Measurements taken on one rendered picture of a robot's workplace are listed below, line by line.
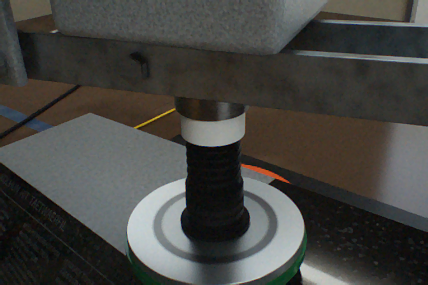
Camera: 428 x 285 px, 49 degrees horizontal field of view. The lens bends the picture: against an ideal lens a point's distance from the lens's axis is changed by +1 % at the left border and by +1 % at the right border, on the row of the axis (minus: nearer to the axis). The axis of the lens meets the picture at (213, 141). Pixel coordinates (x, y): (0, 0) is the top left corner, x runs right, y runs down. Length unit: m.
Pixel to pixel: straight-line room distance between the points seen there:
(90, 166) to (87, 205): 0.12
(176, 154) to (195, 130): 0.36
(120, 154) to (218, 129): 0.41
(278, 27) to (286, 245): 0.28
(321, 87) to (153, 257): 0.27
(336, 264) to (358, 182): 1.74
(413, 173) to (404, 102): 2.12
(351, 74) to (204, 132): 0.17
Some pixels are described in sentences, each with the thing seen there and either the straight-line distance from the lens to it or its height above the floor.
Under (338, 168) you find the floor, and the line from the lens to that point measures 2.44.
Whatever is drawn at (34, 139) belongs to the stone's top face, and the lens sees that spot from 0.96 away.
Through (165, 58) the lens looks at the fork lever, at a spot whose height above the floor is 1.10.
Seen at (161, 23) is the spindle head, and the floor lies 1.14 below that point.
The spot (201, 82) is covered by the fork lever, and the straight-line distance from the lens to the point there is 0.42.
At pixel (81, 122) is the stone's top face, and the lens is 1.00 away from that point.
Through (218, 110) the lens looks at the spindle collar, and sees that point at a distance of 0.45.
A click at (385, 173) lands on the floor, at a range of 2.45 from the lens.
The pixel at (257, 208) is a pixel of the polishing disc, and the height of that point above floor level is 0.88.
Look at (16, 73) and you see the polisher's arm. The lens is 0.51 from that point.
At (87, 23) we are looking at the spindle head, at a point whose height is 1.14.
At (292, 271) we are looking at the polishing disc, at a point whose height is 0.87.
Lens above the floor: 1.23
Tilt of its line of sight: 28 degrees down
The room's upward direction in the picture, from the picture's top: 1 degrees counter-clockwise
